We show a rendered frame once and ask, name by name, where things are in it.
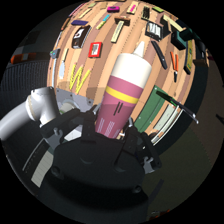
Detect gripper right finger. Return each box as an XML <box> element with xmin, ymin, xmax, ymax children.
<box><xmin>113</xmin><ymin>118</ymin><xmax>162</xmax><ymax>174</ymax></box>

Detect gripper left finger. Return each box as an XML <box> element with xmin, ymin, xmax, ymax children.
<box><xmin>39</xmin><ymin>104</ymin><xmax>102</xmax><ymax>145</ymax></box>

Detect pink and white cartridge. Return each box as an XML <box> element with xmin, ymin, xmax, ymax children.
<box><xmin>94</xmin><ymin>41</ymin><xmax>153</xmax><ymax>139</ymax></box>

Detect grey metal mounting plate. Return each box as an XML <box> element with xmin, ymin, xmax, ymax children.
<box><xmin>55</xmin><ymin>87</ymin><xmax>95</xmax><ymax>113</ymax></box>

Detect yellow folding ruler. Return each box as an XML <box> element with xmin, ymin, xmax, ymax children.
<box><xmin>69</xmin><ymin>62</ymin><xmax>92</xmax><ymax>95</ymax></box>

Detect cream lined sheet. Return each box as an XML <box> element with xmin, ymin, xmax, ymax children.
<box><xmin>31</xmin><ymin>152</ymin><xmax>55</xmax><ymax>188</ymax></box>

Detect dark ribbed mat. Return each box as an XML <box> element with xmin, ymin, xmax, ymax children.
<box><xmin>0</xmin><ymin>61</ymin><xmax>50</xmax><ymax>112</ymax></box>

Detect grey device with cyan lights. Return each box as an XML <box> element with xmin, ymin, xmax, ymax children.
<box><xmin>49</xmin><ymin>48</ymin><xmax>61</xmax><ymax>60</ymax></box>

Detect orange box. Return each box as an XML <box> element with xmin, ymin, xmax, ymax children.
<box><xmin>10</xmin><ymin>52</ymin><xmax>37</xmax><ymax>64</ymax></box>

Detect red box with white label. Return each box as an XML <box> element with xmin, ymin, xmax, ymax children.
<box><xmin>87</xmin><ymin>41</ymin><xmax>103</xmax><ymax>59</ymax></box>

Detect black and white device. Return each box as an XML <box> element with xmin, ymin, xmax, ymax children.
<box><xmin>71</xmin><ymin>25</ymin><xmax>92</xmax><ymax>50</ymax></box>

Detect navy blue block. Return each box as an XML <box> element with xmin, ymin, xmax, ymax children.
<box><xmin>70</xmin><ymin>20</ymin><xmax>89</xmax><ymax>26</ymax></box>

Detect brown wooden block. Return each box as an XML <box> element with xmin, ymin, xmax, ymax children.
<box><xmin>192</xmin><ymin>59</ymin><xmax>209</xmax><ymax>68</ymax></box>

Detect olive yellow flat device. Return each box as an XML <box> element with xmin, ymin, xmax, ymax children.
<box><xmin>183</xmin><ymin>40</ymin><xmax>194</xmax><ymax>75</ymax></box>

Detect cyan and yellow ruler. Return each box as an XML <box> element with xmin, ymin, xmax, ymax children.
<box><xmin>95</xmin><ymin>14</ymin><xmax>111</xmax><ymax>30</ymax></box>

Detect wooden mallet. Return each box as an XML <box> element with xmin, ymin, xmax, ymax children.
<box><xmin>110</xmin><ymin>16</ymin><xmax>131</xmax><ymax>43</ymax></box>

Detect tan flat strip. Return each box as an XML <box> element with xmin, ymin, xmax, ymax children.
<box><xmin>77</xmin><ymin>8</ymin><xmax>93</xmax><ymax>20</ymax></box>

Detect pink long strip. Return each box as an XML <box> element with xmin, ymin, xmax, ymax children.
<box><xmin>69</xmin><ymin>2</ymin><xmax>86</xmax><ymax>17</ymax></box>

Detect black box with teal top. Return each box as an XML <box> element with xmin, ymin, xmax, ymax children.
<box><xmin>171</xmin><ymin>30</ymin><xmax>188</xmax><ymax>51</ymax></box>

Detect black cylindrical tool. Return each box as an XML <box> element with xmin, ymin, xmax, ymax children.
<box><xmin>194</xmin><ymin>39</ymin><xmax>207</xmax><ymax>57</ymax></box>

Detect black tray with white sheets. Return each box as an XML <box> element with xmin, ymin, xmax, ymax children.
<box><xmin>144</xmin><ymin>21</ymin><xmax>164</xmax><ymax>42</ymax></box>

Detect dark green tool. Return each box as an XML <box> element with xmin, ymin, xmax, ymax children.
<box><xmin>179</xmin><ymin>27</ymin><xmax>201</xmax><ymax>41</ymax></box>

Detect black clamp with cream bar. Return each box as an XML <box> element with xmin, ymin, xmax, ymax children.
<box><xmin>160</xmin><ymin>14</ymin><xmax>184</xmax><ymax>38</ymax></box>

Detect pink and yellow strip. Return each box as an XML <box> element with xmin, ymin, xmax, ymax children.
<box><xmin>126</xmin><ymin>3</ymin><xmax>137</xmax><ymax>14</ymax></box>

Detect black brush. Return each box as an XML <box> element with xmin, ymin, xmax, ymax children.
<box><xmin>140</xmin><ymin>6</ymin><xmax>151</xmax><ymax>20</ymax></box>

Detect putty knife with tan handle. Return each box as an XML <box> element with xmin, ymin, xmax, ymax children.
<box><xmin>59</xmin><ymin>48</ymin><xmax>69</xmax><ymax>80</ymax></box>

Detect black rod with green handle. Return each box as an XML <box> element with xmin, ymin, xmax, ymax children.
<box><xmin>155</xmin><ymin>90</ymin><xmax>199</xmax><ymax>125</ymax></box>

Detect orange handled pliers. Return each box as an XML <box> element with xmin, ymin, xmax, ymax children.
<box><xmin>170</xmin><ymin>51</ymin><xmax>179</xmax><ymax>82</ymax></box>

